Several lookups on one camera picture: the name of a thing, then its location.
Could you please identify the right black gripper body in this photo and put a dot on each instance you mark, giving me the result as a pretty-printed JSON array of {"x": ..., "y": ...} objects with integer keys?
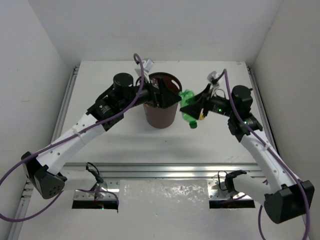
[{"x": 218, "y": 104}]

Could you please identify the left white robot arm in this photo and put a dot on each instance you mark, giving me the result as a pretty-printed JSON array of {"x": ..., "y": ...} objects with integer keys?
[{"x": 108, "y": 110}]

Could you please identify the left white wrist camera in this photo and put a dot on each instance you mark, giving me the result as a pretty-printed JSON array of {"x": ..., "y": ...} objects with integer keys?
[{"x": 147, "y": 64}]

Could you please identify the right aluminium side rail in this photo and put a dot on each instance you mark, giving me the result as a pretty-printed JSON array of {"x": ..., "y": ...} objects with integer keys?
[{"x": 264, "y": 118}]

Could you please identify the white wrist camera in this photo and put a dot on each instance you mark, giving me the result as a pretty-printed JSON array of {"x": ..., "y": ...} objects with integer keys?
[
  {"x": 214, "y": 78},
  {"x": 147, "y": 64}
]

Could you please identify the aluminium front rail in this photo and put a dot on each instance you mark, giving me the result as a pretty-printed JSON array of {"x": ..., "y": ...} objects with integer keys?
[{"x": 162, "y": 168}]

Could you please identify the aluminium side rail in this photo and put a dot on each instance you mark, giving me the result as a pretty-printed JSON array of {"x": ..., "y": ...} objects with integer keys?
[
  {"x": 264, "y": 118},
  {"x": 67, "y": 100}
]

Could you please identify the brown plastic bin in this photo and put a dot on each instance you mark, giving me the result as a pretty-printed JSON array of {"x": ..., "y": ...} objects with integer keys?
[{"x": 162, "y": 118}]

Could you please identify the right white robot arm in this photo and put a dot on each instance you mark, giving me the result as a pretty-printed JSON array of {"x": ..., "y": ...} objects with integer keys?
[{"x": 285, "y": 196}]

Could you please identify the left aluminium side rail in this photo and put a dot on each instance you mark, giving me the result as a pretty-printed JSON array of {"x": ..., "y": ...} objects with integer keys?
[{"x": 67, "y": 100}]

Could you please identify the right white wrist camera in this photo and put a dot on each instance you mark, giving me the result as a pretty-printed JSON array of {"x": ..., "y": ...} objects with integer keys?
[{"x": 214, "y": 78}]

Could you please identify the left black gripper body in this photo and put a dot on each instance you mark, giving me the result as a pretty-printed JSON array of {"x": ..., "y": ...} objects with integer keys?
[{"x": 155, "y": 92}]

